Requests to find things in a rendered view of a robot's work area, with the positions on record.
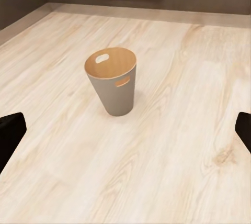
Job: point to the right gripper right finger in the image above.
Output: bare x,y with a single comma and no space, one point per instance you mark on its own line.
243,128

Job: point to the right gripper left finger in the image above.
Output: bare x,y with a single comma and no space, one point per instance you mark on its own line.
12,129

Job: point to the trash can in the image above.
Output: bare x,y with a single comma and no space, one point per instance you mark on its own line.
113,79

